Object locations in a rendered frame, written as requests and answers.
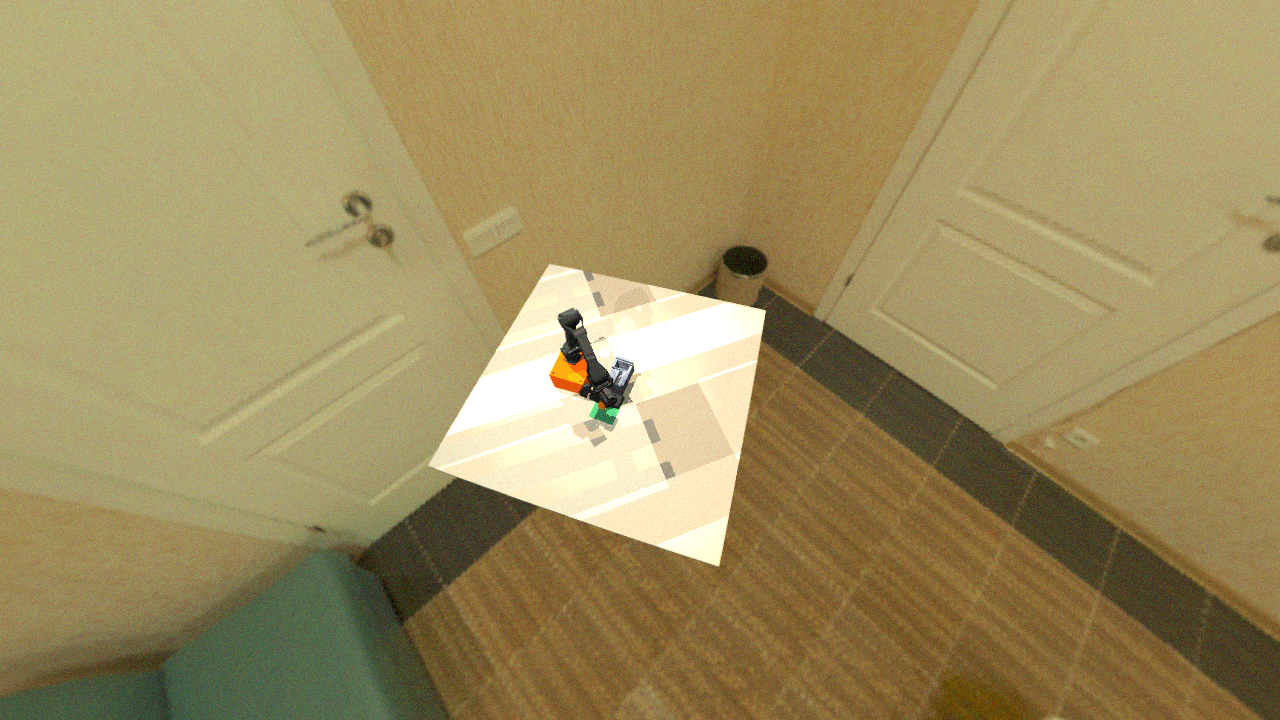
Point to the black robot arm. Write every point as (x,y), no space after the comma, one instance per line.
(576,342)

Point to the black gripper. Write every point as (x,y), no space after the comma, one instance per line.
(586,389)

